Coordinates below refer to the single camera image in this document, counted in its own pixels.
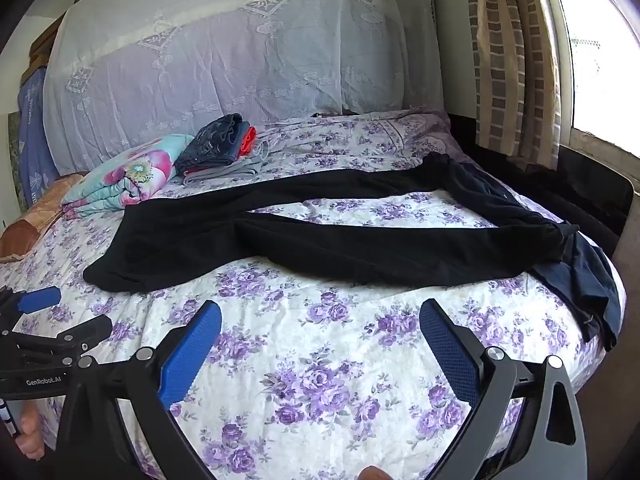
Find purple floral bed sheet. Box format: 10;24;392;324
0;107;626;480

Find pink teal floral folded quilt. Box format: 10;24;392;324
61;133;196;219

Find folded dark blue denim garment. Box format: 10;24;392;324
175;113;251;173

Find wooden headboard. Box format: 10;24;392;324
20;0;121;81

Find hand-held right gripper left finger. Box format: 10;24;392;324
52;300;223;480

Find black bedside ledge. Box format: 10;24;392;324
445;112;636;241

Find white lace headboard cover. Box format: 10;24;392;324
42;0;446;181

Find black pants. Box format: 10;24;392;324
82;152;581;293

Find window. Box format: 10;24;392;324
542;0;640;151

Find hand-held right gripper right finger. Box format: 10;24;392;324
419;298;589;480

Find brown pillow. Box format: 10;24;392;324
0;172;88;264

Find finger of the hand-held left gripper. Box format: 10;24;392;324
0;285;62;333
0;314;114;367

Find person's left hand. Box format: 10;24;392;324
15;399;49;462

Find dark navy garment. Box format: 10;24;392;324
465;160;621;352

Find beige brick-pattern curtain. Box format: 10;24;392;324
465;0;563;171

